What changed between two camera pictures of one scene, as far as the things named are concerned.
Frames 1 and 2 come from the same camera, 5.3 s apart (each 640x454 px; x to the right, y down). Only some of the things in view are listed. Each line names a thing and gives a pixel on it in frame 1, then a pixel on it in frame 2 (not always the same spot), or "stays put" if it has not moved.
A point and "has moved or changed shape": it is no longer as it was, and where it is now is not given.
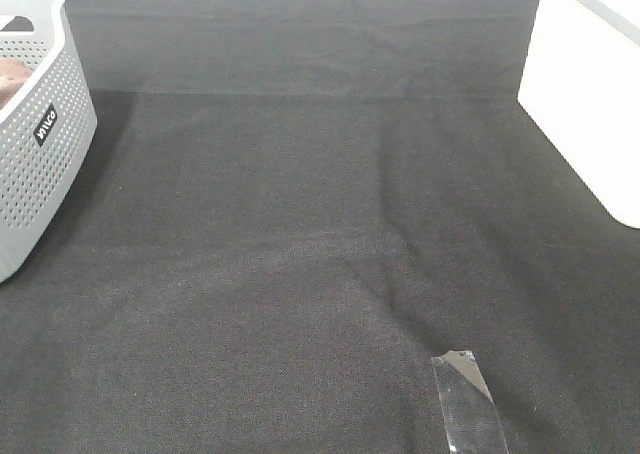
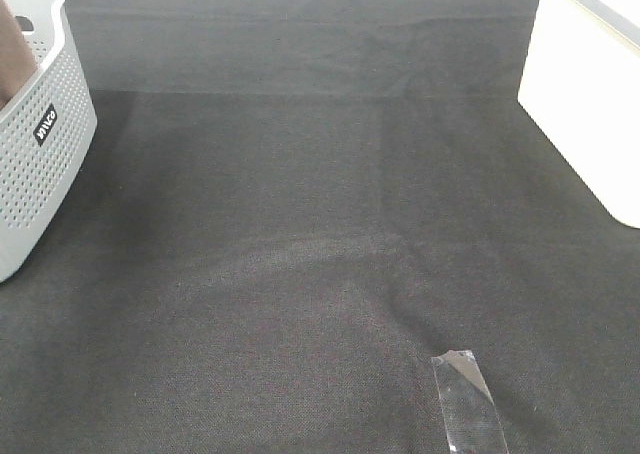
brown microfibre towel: (13, 73) has moved or changed shape
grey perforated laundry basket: (46, 128) stays put
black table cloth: (302, 188) stays put
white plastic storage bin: (581, 84) stays put
